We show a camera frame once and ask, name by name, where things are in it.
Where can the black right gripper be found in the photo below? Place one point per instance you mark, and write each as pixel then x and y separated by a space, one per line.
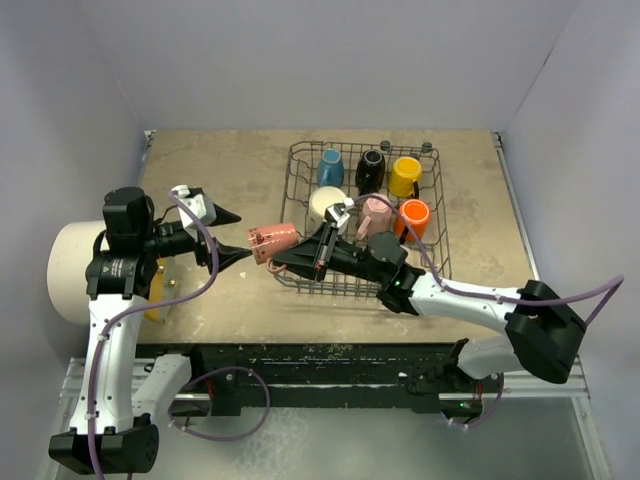
pixel 309 259

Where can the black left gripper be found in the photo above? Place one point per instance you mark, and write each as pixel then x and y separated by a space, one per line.
pixel 228 254

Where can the salmon pink ribbed mug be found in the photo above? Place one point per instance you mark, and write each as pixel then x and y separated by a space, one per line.
pixel 267 241

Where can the cream mug green inside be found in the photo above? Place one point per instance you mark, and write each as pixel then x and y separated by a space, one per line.
pixel 321 199

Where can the pale pink faceted mug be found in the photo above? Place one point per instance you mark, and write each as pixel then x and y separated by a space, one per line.
pixel 375 217

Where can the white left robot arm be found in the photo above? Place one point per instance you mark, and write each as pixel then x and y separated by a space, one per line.
pixel 113 429

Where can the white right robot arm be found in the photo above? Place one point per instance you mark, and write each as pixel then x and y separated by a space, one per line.
pixel 533 331

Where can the blue mug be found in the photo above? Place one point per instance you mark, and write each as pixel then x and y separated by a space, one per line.
pixel 330 171

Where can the black mug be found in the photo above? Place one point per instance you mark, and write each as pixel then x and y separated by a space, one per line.
pixel 370 172

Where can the orange mug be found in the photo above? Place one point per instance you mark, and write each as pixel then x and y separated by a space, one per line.
pixel 418 214

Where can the yellow mug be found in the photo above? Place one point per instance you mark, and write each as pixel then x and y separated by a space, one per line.
pixel 406 173

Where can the white cylinder with striped lid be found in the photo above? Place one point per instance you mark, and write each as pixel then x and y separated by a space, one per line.
pixel 69 259

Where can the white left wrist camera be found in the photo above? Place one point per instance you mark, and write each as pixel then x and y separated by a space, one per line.
pixel 196 202

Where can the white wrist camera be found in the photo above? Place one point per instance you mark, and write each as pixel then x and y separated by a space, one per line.
pixel 337 215
pixel 196 202

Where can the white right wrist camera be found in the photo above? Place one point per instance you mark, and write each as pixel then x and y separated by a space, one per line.
pixel 337 215

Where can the grey wire dish rack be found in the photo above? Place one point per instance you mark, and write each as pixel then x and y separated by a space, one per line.
pixel 303 161

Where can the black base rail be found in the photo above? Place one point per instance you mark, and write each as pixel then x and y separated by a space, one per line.
pixel 420 377

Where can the aluminium frame rail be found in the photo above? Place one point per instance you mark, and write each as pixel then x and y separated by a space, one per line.
pixel 517 384

